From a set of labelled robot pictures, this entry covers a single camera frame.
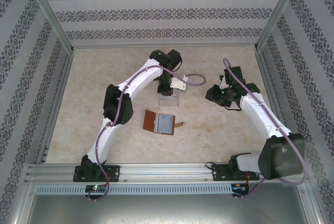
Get brown leather card holder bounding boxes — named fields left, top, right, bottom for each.
left=142, top=109, right=186, bottom=136

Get clear acrylic box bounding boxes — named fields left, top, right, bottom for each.
left=158, top=91, right=181, bottom=108

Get right controller circuit board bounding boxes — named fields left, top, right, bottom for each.
left=232, top=183, right=250, bottom=192

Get controller circuit board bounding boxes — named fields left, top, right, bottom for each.
left=232, top=183, right=250, bottom=192
left=85, top=185, right=109, bottom=193

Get left controller circuit board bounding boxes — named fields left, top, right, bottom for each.
left=85, top=185, right=109, bottom=193

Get grey metal sheet panel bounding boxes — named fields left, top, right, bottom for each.
left=25, top=194, right=314, bottom=224

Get thin black right gripper cable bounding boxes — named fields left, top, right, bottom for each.
left=223, top=104, right=243, bottom=112

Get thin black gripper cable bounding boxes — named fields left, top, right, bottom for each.
left=223, top=104, right=243, bottom=112
left=173, top=58, right=184, bottom=73

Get thin black left gripper cable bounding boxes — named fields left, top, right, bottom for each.
left=173, top=58, right=184, bottom=73

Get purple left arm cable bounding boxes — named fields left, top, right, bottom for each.
left=88, top=64, right=207, bottom=202

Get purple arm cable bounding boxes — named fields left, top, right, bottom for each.
left=223, top=58, right=309, bottom=202
left=88, top=64, right=207, bottom=202

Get aluminium table side rail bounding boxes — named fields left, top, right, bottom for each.
left=34, top=51, right=76, bottom=164
left=254, top=50, right=297, bottom=162

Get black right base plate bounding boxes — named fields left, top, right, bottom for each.
left=211, top=163, right=260, bottom=182

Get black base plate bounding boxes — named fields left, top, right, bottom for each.
left=73, top=165, right=121, bottom=183
left=211, top=163, right=260, bottom=182

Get aluminium mounting rail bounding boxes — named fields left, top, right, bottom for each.
left=24, top=163, right=310, bottom=183

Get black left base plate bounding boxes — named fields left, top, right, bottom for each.
left=73, top=165, right=121, bottom=183

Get slotted grey cable duct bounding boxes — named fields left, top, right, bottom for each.
left=34, top=184, right=233, bottom=195

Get aluminium frame post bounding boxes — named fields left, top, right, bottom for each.
left=20, top=0, right=76, bottom=53
left=253, top=0, right=305, bottom=52

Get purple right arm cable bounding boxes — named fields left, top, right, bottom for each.
left=223, top=58, right=309, bottom=202

